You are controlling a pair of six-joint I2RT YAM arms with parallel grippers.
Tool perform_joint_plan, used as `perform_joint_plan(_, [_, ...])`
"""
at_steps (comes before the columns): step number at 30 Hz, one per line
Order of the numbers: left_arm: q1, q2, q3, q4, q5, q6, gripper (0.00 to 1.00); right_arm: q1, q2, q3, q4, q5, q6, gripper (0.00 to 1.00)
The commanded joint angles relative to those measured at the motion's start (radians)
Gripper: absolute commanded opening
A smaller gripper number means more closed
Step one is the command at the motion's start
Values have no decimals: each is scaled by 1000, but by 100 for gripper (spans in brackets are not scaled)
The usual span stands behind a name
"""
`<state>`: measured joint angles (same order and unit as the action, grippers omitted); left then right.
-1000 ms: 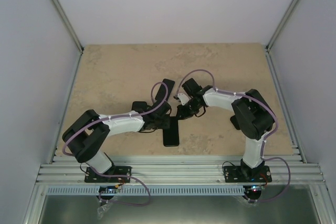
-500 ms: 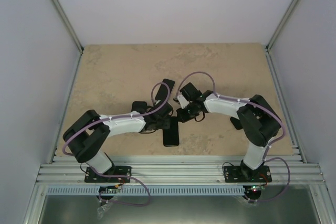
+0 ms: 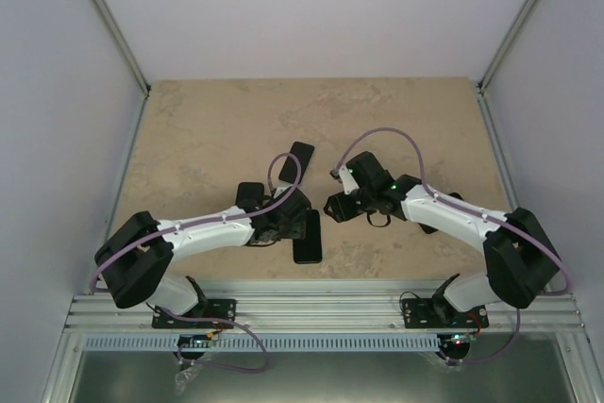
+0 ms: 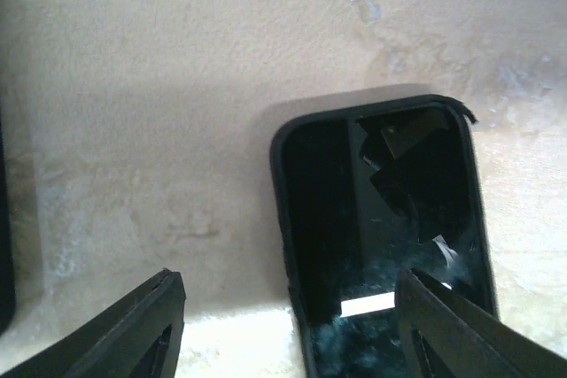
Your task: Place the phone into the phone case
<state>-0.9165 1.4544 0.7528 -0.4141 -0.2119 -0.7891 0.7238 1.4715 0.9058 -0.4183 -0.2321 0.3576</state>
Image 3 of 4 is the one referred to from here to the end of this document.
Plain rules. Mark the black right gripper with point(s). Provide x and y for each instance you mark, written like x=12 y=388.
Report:
x=343 y=211

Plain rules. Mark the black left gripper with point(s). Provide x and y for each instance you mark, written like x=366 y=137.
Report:
x=297 y=230

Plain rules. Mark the white-edged black phone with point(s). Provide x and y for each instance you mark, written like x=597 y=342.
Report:
x=303 y=152

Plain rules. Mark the black phone case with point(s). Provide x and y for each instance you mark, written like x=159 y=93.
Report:
x=434 y=217

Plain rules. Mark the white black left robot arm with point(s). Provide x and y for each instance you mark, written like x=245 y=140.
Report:
x=135 y=262

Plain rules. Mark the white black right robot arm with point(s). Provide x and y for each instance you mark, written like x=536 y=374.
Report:
x=520 y=260

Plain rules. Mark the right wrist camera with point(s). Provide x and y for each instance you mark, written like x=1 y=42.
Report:
x=344 y=175

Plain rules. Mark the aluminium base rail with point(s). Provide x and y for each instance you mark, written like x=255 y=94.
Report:
x=289 y=306

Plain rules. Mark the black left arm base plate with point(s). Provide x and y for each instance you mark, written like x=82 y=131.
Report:
x=224 y=309

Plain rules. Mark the grey slotted cable duct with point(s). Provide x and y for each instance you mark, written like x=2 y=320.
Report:
x=273 y=343

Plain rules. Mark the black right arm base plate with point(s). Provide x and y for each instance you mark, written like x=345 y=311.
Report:
x=418 y=313

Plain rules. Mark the aluminium side rail right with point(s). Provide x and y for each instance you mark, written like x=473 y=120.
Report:
x=498 y=143

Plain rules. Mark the aluminium frame post left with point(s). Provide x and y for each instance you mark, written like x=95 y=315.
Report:
x=111 y=25

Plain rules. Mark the aluminium frame post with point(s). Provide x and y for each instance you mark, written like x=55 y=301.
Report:
x=111 y=25
x=517 y=26

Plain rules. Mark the aluminium frame post right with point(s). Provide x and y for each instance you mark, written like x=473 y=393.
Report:
x=517 y=26

